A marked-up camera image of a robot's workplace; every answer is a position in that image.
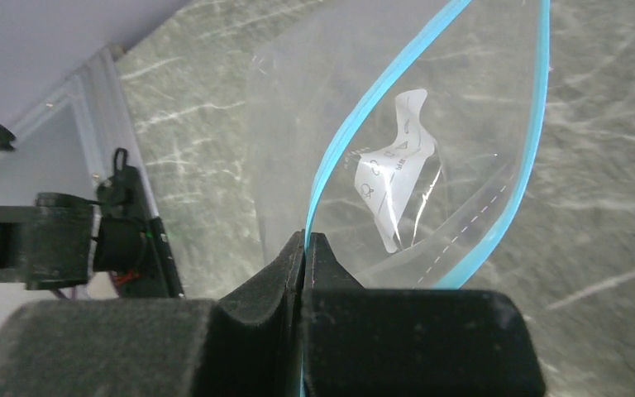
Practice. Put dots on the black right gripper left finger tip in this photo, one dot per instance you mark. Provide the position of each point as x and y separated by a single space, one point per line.
239 345

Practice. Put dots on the clear zip bag blue zipper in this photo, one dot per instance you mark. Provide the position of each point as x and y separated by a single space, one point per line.
403 131

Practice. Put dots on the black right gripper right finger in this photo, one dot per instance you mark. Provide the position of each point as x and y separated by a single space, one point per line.
409 342

